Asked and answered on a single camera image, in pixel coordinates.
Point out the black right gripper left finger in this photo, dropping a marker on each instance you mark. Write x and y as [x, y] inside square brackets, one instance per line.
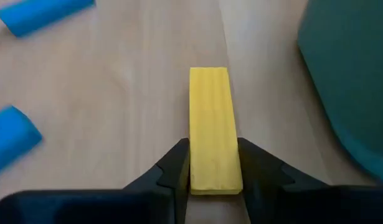
[147, 202]

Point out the blue wooden plank block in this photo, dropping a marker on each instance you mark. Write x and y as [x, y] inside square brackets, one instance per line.
[10, 137]
[38, 15]

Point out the yellow wooden plank block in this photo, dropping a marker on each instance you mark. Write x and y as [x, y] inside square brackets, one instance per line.
[213, 124]

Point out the teal plastic bin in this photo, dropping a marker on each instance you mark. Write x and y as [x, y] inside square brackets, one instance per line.
[350, 77]

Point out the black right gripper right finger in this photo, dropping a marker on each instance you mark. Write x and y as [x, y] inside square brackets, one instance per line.
[278, 196]

